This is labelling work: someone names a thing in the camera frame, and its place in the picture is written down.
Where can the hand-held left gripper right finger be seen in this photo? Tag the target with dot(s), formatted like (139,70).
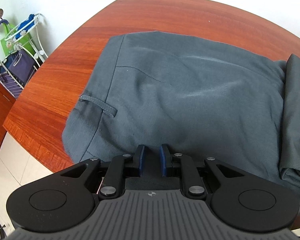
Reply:
(162,160)

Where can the green bag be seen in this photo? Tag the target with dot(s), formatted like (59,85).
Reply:
(7,42)

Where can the grey pants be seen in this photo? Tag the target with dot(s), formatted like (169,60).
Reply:
(190,92)

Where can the blue knitted cloth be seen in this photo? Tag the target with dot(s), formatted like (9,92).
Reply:
(25,24)

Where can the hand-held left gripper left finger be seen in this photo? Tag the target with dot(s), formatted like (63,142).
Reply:
(140,160)

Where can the purple bag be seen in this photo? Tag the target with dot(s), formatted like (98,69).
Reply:
(21,65)

